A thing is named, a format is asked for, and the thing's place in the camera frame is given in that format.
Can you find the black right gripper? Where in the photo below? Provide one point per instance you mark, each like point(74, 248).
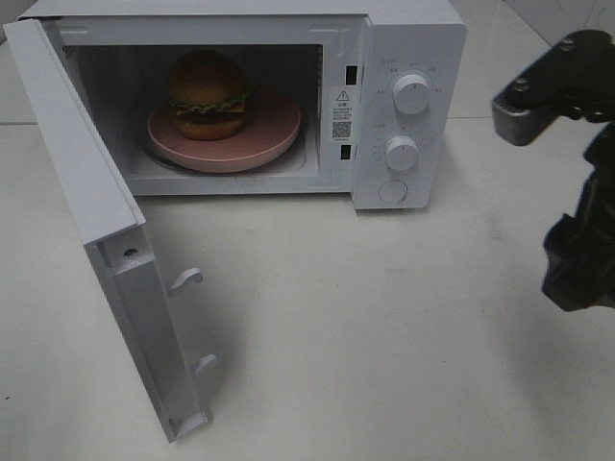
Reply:
point(580, 248)

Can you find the round white door button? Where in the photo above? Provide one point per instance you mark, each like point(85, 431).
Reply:
point(393, 192)

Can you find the pink round plate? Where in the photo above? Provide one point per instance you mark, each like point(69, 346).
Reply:
point(265, 99)

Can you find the toy hamburger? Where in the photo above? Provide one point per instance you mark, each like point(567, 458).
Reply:
point(208, 96)

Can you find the white microwave door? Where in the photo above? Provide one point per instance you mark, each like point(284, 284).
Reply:
point(113, 232)

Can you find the lower white timer knob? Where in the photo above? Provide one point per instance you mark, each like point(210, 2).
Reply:
point(401, 153)

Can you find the upper white power knob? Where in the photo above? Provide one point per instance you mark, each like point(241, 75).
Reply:
point(411, 92)

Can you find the white microwave oven body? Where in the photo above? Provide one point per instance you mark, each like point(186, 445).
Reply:
point(336, 59)

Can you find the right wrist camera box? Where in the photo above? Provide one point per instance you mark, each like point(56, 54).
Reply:
point(574, 79)

